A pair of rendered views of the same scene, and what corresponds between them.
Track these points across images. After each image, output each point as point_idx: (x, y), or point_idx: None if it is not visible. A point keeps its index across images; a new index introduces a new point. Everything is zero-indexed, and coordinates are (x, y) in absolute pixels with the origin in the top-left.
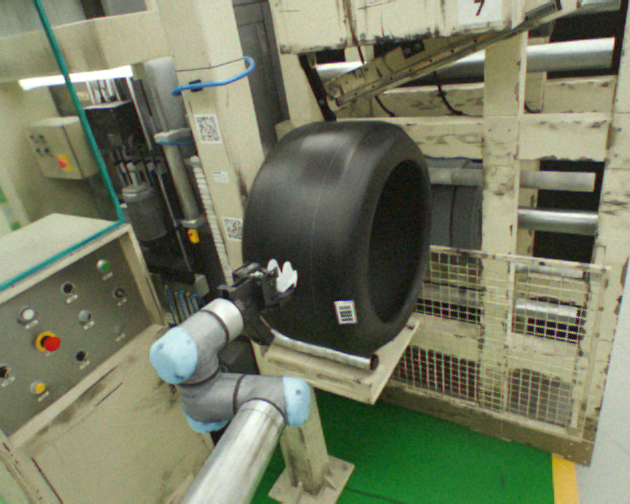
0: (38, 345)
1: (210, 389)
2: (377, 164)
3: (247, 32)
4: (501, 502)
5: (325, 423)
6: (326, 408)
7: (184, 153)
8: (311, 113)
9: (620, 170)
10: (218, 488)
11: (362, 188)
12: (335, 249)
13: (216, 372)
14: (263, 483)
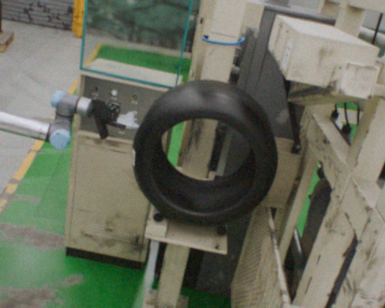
0: None
1: (58, 119)
2: (192, 106)
3: None
4: None
5: (211, 307)
6: (224, 305)
7: None
8: (314, 106)
9: (359, 257)
10: (3, 114)
11: (173, 108)
12: (144, 124)
13: (64, 116)
14: (154, 284)
